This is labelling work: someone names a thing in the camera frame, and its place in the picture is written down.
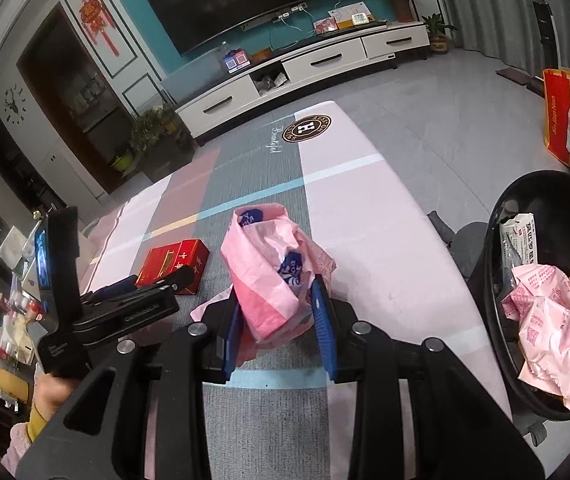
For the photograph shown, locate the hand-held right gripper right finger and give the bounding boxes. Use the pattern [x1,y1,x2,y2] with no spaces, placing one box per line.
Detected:
[310,275,560,480]

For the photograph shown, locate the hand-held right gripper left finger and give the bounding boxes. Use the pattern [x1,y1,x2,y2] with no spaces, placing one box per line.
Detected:
[15,300,246,480]

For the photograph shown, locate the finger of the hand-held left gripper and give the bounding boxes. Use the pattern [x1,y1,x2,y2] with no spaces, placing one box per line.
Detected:
[135,265,196,293]
[81,275,140,307]

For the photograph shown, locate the red rectangular box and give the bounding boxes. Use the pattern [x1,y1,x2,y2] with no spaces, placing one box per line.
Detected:
[135,238,210,296]

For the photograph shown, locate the pink plastic bag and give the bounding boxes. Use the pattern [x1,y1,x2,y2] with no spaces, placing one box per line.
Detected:
[190,203,338,366]

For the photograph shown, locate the pink white printed packet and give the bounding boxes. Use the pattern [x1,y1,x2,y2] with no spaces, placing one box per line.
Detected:
[501,262,570,413]

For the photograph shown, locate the black trash bin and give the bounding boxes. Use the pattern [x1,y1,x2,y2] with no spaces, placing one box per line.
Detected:
[482,170,570,423]

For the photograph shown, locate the person's left forearm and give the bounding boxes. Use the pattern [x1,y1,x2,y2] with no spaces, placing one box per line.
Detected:
[1,402,50,477]

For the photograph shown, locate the person's left hand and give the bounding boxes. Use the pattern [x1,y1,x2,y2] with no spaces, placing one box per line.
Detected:
[34,372,83,418]

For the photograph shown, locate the assorted bottles and packets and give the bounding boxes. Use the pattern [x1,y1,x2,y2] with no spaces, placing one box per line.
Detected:
[0,225,48,411]

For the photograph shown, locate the pink grey striped mat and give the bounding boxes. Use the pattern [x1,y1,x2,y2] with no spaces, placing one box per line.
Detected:
[82,101,513,480]

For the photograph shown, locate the leafy floor plant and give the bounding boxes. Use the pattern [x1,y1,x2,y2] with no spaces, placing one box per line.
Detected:
[130,105,192,162]

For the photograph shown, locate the dark display cabinet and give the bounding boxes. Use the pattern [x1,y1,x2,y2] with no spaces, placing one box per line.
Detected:
[16,2,136,196]

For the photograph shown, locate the clear glass panel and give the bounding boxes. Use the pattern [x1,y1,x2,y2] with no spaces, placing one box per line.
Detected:
[160,52,226,107]

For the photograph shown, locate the blue red display box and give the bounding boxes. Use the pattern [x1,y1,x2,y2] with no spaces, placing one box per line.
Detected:
[222,50,250,76]

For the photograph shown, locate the white television cabinet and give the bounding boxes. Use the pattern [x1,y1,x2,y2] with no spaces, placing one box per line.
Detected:
[175,21,430,140]

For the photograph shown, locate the white power strip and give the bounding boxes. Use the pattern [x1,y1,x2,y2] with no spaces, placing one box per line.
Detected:
[275,4,312,23]

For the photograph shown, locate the dark brown doormat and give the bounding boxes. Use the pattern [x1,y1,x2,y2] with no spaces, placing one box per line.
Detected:
[496,67,546,99]

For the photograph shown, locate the small potted plant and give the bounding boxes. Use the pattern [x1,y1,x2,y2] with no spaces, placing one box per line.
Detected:
[422,12,458,54]

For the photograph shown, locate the red shopping bag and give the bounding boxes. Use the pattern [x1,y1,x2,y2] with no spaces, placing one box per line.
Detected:
[542,67,570,168]

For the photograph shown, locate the black wall clock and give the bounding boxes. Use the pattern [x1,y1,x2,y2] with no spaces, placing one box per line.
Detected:
[2,85,28,124]

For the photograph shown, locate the red knot wall ornament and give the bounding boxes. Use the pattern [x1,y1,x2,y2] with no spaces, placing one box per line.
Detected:
[79,0,120,57]

